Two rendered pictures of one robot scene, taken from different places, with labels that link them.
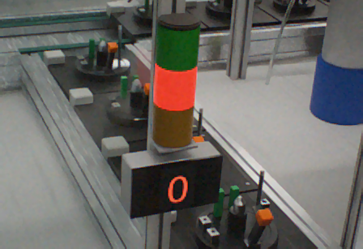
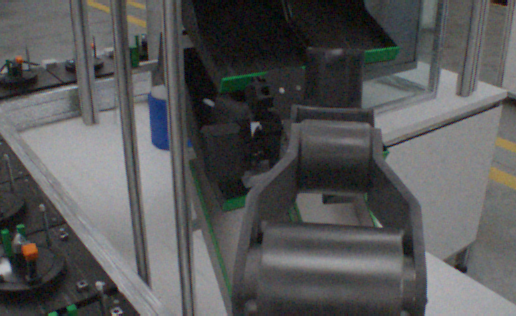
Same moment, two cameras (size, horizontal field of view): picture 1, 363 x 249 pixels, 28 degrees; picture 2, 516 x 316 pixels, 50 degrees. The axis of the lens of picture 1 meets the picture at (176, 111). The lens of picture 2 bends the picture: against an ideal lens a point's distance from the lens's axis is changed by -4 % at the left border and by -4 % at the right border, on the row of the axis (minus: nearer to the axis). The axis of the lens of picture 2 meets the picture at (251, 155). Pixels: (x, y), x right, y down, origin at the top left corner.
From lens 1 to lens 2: 0.38 m
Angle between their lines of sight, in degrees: 10
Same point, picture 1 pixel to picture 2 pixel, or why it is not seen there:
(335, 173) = (162, 196)
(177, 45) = not seen: outside the picture
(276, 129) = (117, 163)
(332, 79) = (160, 111)
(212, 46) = (67, 99)
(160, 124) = not seen: outside the picture
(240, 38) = (86, 87)
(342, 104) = not seen: hidden behind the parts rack
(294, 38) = (144, 81)
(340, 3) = (153, 43)
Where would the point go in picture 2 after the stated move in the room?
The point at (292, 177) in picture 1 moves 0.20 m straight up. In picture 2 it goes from (122, 205) to (113, 129)
